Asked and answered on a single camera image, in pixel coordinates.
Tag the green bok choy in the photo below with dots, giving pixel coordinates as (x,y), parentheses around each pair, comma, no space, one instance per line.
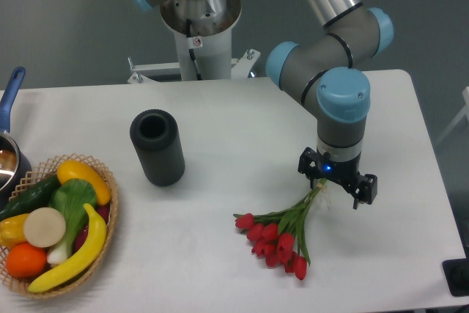
(69,200)

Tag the woven wicker basket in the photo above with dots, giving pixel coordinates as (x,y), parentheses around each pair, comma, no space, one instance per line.
(38,173)

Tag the orange fruit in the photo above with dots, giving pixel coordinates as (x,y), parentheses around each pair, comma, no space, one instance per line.
(25,260)

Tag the dark grey ribbed vase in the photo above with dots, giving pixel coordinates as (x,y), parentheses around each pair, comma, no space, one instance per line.
(156,139)

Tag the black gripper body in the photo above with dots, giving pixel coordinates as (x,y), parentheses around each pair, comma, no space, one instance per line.
(344,173)

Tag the yellow bell pepper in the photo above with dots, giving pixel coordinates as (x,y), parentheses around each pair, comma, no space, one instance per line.
(12,232)

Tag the yellow banana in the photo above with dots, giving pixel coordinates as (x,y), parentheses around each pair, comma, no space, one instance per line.
(80,260)

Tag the red tulip bouquet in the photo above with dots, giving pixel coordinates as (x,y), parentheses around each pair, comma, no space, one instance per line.
(279,238)

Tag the black device at table edge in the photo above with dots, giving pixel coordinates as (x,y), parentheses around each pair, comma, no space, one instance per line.
(456,273)

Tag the blue handled saucepan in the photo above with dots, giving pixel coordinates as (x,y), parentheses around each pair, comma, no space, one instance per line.
(14,164)

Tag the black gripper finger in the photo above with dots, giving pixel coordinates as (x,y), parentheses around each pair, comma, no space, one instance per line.
(365,191)
(307,165)

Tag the beige round disc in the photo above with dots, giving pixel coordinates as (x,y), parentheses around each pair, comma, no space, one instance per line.
(44,227)

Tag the green cucumber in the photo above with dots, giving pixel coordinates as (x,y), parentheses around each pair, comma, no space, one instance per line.
(34,197)

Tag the purple red vegetable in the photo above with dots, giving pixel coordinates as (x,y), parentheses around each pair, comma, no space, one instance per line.
(104,212)

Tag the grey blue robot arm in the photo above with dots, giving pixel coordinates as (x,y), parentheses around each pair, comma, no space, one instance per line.
(322,77)

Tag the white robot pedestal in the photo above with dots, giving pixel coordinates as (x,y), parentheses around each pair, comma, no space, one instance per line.
(202,32)

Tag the white furniture leg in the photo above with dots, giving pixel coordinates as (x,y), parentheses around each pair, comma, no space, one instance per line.
(459,121)

